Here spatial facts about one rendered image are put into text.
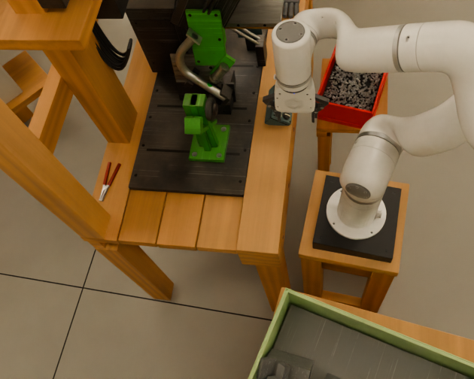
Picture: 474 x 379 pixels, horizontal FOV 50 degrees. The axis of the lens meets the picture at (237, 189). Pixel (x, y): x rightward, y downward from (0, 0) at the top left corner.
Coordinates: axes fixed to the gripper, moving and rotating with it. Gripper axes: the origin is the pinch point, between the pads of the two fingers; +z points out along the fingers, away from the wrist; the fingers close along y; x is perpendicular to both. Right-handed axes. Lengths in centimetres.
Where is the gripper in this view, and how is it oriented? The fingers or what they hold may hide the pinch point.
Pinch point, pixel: (296, 115)
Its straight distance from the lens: 137.6
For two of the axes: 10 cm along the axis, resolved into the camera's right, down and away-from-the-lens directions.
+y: 9.8, 0.6, -1.9
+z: 1.4, 4.4, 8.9
